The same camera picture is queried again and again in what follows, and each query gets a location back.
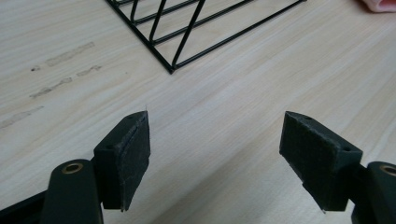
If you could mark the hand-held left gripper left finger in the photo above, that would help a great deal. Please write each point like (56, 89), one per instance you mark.
(124, 161)

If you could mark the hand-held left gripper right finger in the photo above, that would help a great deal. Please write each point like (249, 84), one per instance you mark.
(317, 155)

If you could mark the pink cloth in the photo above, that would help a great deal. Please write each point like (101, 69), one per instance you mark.
(381, 4)

